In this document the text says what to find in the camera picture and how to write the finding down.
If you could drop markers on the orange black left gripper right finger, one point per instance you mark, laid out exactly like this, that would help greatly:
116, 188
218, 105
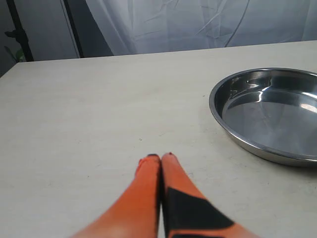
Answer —
186, 211

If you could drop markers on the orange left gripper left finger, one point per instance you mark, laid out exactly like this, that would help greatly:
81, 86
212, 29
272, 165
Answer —
135, 214

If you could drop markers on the round stainless steel pan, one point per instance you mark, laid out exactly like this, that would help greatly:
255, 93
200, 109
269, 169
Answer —
271, 113

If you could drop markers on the white backdrop curtain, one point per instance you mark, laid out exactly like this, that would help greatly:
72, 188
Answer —
155, 26

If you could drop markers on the black stand pole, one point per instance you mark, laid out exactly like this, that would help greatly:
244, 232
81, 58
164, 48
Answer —
18, 33

